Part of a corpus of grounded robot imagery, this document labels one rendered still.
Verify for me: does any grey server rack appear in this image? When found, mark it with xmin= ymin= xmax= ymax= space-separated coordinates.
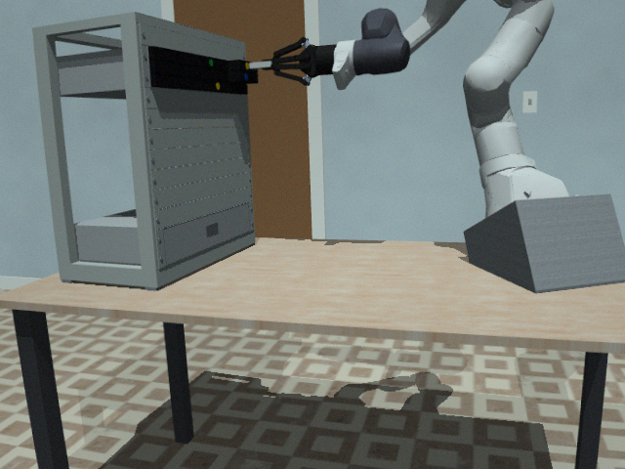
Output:
xmin=32 ymin=12 xmax=258 ymax=291

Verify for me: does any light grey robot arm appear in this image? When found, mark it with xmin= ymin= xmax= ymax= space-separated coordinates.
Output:
xmin=332 ymin=0 xmax=570 ymax=218

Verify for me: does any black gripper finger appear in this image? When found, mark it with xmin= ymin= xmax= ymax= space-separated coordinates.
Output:
xmin=249 ymin=37 xmax=311 ymax=65
xmin=249 ymin=64 xmax=312 ymax=86

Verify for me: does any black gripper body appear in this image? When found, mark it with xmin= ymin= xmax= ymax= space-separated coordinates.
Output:
xmin=299 ymin=44 xmax=337 ymax=78

